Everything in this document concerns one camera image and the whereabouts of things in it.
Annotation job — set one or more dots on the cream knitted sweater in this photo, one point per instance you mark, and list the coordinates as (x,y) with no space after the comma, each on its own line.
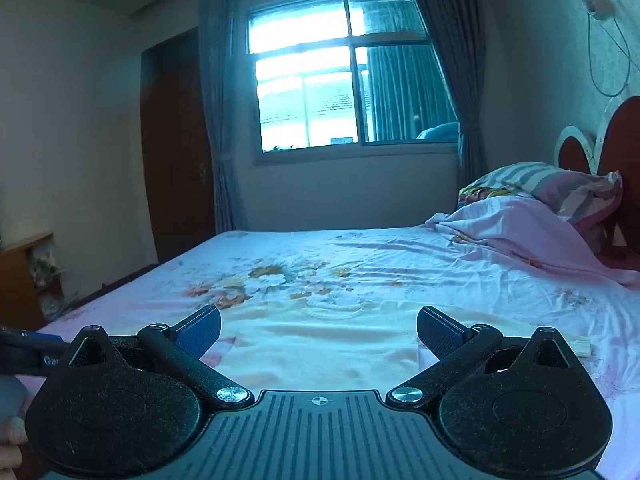
(320,345)

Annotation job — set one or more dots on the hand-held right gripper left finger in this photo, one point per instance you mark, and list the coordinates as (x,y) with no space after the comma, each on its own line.
(200,334)

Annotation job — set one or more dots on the red and white headboard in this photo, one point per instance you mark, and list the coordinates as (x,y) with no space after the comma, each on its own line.
(622,135)

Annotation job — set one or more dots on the wooden nightstand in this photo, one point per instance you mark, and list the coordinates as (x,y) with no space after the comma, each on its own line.
(17,280)

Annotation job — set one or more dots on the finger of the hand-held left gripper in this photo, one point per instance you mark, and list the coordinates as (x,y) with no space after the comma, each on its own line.
(25,352)

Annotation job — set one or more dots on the floral bed sheet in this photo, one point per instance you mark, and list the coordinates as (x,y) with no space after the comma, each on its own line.
(380,270)

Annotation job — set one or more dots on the pink blanket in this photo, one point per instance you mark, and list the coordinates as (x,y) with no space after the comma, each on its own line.
(520,230)

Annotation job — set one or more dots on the striped floral pillow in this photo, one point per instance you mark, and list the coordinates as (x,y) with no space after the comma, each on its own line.
(555,182)

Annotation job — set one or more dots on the sliding glass window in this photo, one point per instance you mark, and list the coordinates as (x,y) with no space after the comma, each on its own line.
(305,85)

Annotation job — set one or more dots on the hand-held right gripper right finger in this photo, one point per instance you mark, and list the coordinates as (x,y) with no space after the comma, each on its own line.
(440,335)

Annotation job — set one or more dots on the grey curtain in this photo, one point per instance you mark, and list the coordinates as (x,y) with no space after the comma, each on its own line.
(450,60)
(220,110)

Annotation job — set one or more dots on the blue cloth outside window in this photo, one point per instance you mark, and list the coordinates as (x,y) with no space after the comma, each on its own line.
(440,131)

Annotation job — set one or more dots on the brown wooden wardrobe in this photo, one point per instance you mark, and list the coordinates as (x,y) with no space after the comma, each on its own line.
(175,160)

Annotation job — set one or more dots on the wall socket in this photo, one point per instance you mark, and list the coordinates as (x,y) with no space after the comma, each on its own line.
(597,7)

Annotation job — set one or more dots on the person's left hand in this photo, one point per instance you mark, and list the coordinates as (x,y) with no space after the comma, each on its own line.
(11,440)

